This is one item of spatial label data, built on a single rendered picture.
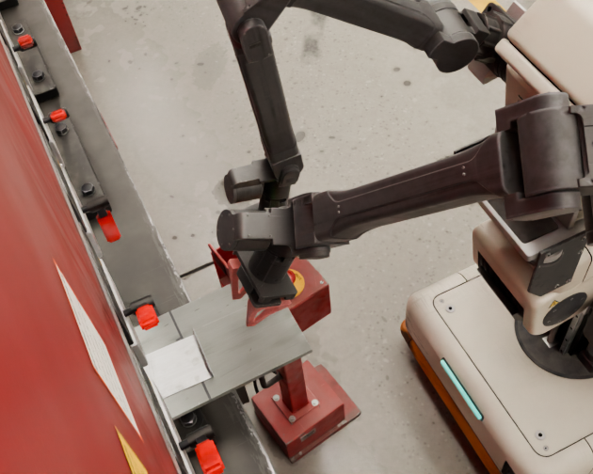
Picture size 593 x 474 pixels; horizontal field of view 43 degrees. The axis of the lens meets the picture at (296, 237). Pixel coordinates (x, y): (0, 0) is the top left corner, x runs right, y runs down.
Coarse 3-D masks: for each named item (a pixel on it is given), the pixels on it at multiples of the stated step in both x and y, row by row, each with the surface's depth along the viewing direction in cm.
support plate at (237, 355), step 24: (240, 288) 129; (192, 312) 127; (216, 312) 126; (240, 312) 126; (288, 312) 125; (144, 336) 125; (168, 336) 124; (216, 336) 124; (240, 336) 123; (264, 336) 123; (288, 336) 123; (216, 360) 121; (240, 360) 121; (264, 360) 120; (288, 360) 120; (216, 384) 119; (240, 384) 118; (168, 408) 117; (192, 408) 117
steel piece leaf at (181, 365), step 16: (192, 336) 124; (160, 352) 123; (176, 352) 122; (192, 352) 122; (144, 368) 121; (160, 368) 121; (176, 368) 121; (192, 368) 120; (208, 368) 120; (160, 384) 119; (176, 384) 119; (192, 384) 119
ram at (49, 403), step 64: (0, 64) 83; (0, 128) 50; (0, 192) 36; (0, 256) 28; (64, 256) 55; (0, 320) 23; (64, 320) 39; (0, 384) 20; (64, 384) 30; (128, 384) 60; (0, 448) 17; (64, 448) 24
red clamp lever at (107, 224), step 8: (96, 200) 110; (104, 200) 110; (88, 208) 110; (96, 208) 110; (96, 216) 113; (104, 216) 113; (112, 216) 115; (104, 224) 113; (112, 224) 114; (104, 232) 115; (112, 232) 115; (112, 240) 116
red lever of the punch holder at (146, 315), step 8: (136, 304) 97; (144, 304) 97; (152, 304) 98; (128, 312) 97; (136, 312) 94; (144, 312) 92; (152, 312) 92; (144, 320) 90; (152, 320) 90; (144, 328) 90
